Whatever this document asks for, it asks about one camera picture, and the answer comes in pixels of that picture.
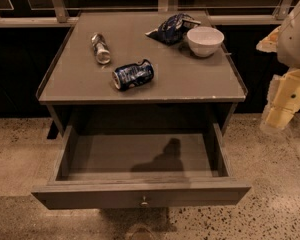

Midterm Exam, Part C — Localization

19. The open top drawer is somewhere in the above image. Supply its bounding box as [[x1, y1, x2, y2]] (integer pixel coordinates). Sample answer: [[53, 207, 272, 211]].
[[32, 123, 251, 210]]

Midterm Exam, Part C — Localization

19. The metal railing frame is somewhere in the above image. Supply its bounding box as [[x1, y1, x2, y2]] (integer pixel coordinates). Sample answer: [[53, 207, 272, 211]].
[[0, 0, 299, 28]]

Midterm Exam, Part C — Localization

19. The blue chip bag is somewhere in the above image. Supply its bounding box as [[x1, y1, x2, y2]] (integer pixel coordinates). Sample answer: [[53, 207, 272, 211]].
[[146, 13, 201, 45]]

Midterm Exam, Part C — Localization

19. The grey cabinet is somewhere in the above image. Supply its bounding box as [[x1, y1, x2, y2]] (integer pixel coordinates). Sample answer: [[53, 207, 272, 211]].
[[37, 14, 246, 131]]

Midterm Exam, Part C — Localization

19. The silver slim can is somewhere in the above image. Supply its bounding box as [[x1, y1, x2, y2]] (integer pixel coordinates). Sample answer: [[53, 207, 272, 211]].
[[91, 33, 111, 65]]

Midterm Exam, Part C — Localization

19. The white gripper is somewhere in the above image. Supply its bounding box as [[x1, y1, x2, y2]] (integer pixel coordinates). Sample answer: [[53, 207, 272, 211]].
[[256, 1, 300, 131]]

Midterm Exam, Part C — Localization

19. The metal drawer knob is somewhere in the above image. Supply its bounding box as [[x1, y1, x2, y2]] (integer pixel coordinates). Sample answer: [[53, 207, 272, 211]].
[[140, 196, 149, 207]]

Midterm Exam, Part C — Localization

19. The blue pepsi can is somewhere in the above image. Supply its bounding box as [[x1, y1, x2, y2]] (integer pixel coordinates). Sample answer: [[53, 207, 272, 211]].
[[112, 59, 154, 91]]

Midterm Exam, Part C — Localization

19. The white bowl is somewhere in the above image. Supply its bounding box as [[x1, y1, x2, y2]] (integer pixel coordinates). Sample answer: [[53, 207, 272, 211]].
[[187, 26, 224, 57]]

